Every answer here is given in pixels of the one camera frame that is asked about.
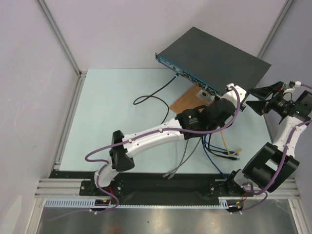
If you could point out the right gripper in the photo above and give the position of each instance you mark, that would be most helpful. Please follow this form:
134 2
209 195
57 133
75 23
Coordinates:
268 103

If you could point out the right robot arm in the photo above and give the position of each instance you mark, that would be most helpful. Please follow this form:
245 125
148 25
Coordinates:
274 162

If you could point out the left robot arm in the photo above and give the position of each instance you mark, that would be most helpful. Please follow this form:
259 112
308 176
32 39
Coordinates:
191 123

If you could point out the wooden base board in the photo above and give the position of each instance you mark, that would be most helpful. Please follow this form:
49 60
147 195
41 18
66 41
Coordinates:
189 100

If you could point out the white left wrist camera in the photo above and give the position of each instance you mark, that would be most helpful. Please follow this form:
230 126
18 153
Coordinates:
234 94

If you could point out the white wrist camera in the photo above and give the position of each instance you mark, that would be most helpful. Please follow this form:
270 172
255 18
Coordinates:
234 94
291 86

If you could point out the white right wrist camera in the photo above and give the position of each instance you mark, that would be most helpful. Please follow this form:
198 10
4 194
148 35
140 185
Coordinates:
291 86

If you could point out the metal switch stand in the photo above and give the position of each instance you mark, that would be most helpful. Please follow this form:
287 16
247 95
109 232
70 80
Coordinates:
205 96

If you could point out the blue-faced black network switch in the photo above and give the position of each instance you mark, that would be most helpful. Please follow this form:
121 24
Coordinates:
211 63

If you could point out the right aluminium frame post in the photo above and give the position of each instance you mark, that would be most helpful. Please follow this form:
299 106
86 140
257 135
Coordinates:
278 22

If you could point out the aluminium frame post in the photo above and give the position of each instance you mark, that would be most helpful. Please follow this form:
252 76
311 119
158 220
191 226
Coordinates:
59 37
278 22

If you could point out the white slotted cable duct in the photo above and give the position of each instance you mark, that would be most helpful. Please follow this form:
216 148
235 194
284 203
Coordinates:
99 203

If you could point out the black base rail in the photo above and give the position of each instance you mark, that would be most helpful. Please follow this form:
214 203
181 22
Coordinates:
152 189

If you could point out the left aluminium frame post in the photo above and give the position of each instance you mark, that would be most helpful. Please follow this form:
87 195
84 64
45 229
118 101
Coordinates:
59 37

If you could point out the aluminium front frame rail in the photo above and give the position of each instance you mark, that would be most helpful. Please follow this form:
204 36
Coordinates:
67 188

